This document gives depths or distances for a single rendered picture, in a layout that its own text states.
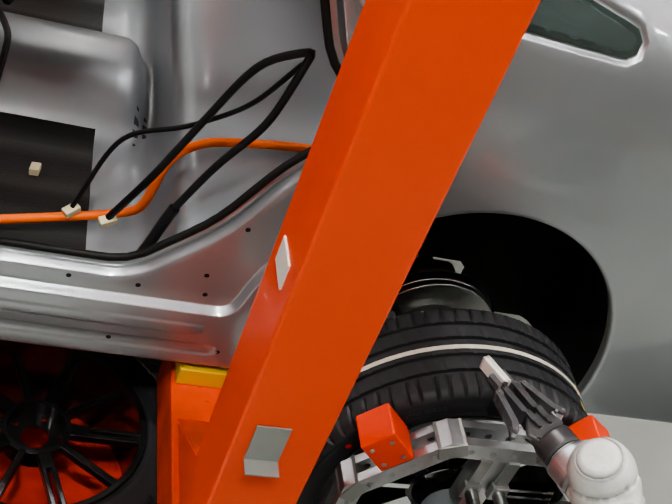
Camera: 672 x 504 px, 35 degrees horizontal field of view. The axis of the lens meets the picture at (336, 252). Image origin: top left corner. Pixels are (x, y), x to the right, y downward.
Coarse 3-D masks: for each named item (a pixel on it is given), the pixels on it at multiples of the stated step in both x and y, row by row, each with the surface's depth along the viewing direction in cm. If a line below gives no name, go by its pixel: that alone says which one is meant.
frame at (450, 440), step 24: (432, 432) 199; (456, 432) 197; (480, 432) 201; (504, 432) 202; (360, 456) 203; (432, 456) 197; (456, 456) 197; (480, 456) 199; (504, 456) 200; (528, 456) 201; (336, 480) 204; (360, 480) 199; (384, 480) 200
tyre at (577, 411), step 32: (416, 320) 213; (448, 320) 213; (480, 320) 214; (512, 320) 218; (384, 352) 210; (448, 352) 206; (480, 352) 207; (544, 352) 217; (384, 384) 204; (416, 384) 202; (448, 384) 201; (480, 384) 201; (544, 384) 208; (352, 416) 203; (416, 416) 202; (448, 416) 203; (480, 416) 204; (576, 416) 210; (352, 448) 206; (320, 480) 212
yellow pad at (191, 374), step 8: (176, 368) 245; (184, 368) 241; (192, 368) 242; (200, 368) 243; (208, 368) 243; (216, 368) 244; (224, 368) 245; (176, 376) 244; (184, 376) 242; (192, 376) 243; (200, 376) 243; (208, 376) 243; (216, 376) 244; (224, 376) 244; (192, 384) 244; (200, 384) 245; (208, 384) 245; (216, 384) 245
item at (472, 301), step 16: (416, 288) 247; (432, 288) 248; (448, 288) 249; (464, 288) 249; (400, 304) 250; (416, 304) 251; (432, 304) 252; (448, 304) 252; (464, 304) 253; (480, 304) 254
